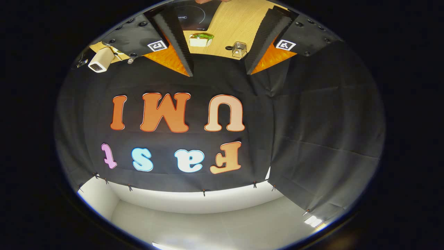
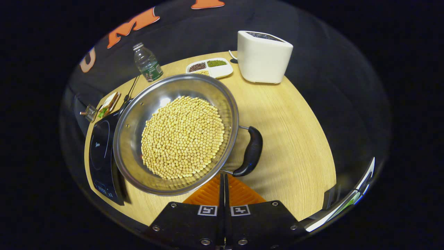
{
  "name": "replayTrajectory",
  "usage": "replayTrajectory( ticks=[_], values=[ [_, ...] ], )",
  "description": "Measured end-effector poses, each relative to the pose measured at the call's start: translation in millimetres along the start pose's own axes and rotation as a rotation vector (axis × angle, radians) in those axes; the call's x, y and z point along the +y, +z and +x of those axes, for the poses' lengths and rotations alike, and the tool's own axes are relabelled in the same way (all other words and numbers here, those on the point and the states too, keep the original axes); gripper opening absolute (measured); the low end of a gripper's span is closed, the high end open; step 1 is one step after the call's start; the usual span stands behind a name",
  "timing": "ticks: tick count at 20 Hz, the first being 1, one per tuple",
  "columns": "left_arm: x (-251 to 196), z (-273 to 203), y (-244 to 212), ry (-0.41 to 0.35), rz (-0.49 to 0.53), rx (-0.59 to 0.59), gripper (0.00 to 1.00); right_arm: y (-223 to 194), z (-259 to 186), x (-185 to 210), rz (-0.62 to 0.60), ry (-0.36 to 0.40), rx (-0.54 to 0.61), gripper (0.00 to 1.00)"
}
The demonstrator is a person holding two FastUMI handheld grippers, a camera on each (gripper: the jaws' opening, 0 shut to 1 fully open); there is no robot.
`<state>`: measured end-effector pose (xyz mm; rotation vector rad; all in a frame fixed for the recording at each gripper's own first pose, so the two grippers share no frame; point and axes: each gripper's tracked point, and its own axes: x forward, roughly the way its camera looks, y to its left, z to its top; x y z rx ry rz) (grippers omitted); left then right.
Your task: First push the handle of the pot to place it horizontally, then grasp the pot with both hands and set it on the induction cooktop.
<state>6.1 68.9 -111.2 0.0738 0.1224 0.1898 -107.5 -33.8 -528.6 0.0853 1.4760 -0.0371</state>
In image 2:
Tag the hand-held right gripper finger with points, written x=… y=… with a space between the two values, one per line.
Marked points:
x=227 y=198
x=221 y=198

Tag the pile of yellow soybeans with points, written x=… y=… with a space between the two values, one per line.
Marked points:
x=180 y=139

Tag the sandwich with lettuce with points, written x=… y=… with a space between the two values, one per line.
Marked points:
x=109 y=103

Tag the white divided dish of beans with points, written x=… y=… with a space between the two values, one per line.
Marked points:
x=222 y=71

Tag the white toaster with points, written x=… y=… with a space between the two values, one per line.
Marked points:
x=263 y=62

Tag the black induction cooktop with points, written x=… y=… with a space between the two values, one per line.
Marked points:
x=100 y=156

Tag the clear plastic water bottle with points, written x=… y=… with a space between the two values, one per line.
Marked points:
x=147 y=64

